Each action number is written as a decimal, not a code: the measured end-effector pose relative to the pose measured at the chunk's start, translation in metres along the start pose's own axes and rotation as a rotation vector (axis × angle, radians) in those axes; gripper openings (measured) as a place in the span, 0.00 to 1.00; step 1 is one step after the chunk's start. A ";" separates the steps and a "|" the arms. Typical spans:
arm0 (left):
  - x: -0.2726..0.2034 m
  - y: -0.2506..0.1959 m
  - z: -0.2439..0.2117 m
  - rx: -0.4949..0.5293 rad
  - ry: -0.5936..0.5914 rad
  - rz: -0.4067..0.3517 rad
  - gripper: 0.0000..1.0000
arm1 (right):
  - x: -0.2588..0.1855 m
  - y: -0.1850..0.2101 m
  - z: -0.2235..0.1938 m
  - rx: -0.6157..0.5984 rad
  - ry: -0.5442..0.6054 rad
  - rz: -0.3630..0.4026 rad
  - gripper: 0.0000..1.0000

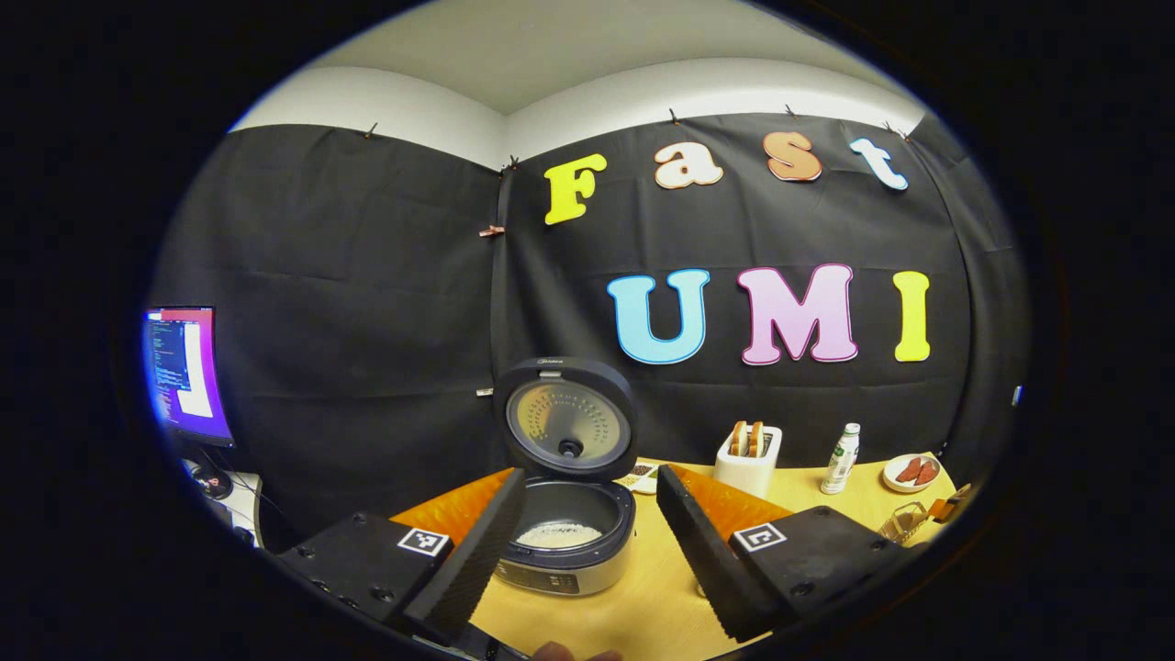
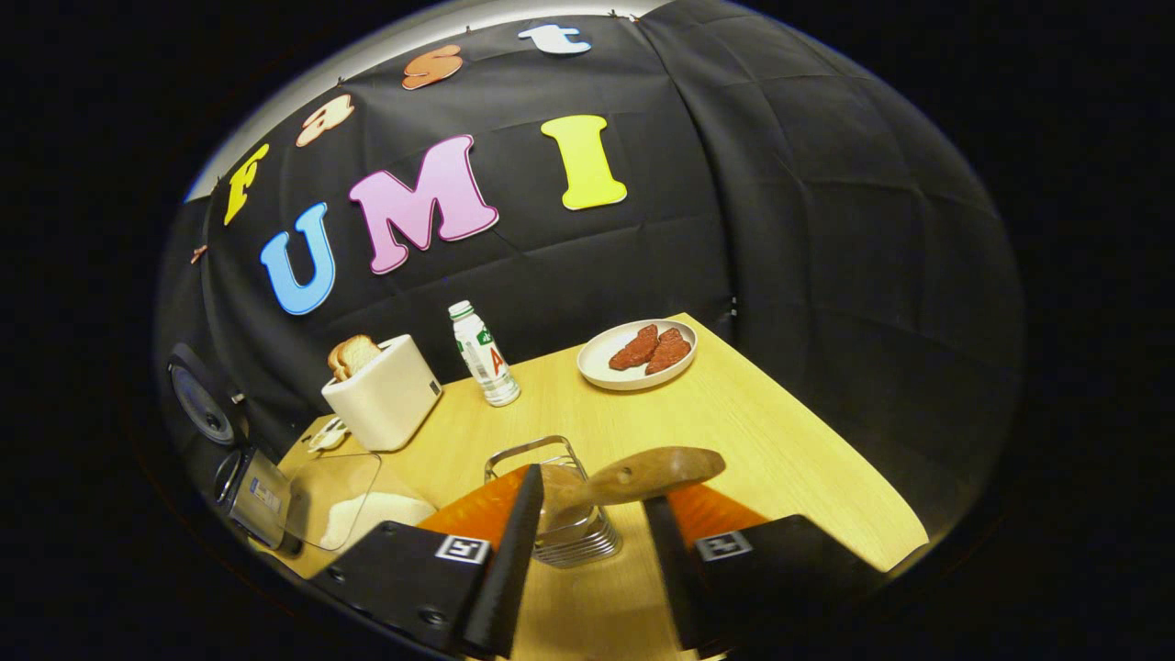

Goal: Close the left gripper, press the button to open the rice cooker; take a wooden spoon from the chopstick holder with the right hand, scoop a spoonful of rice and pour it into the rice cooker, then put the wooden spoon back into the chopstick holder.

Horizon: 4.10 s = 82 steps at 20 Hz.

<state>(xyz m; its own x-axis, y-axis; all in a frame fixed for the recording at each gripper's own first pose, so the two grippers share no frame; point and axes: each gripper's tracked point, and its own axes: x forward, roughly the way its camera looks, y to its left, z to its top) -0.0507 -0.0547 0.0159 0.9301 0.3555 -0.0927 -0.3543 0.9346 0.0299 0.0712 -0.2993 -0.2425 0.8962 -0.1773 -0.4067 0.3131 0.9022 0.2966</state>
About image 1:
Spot black backdrop cloth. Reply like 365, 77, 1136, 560
147, 112, 1029, 552

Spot white rice heap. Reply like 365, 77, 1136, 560
516, 521, 604, 549

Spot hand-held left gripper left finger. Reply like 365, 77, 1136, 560
275, 468, 529, 644

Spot black monitor stand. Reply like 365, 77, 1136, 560
188, 457, 235, 501

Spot white green label bottle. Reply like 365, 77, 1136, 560
820, 422, 862, 496

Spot white divided seasoning dish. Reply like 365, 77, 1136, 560
613, 462, 660, 497

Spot computer monitor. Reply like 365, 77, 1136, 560
142, 306, 235, 449

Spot white toaster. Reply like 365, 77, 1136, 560
713, 424, 784, 499

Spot white round plate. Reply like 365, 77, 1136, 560
882, 453, 943, 494

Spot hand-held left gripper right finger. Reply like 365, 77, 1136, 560
655, 464, 919, 644

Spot white side desk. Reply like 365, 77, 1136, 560
182, 459, 269, 549

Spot dark blue rice cooker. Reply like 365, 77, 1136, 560
492, 356, 639, 596

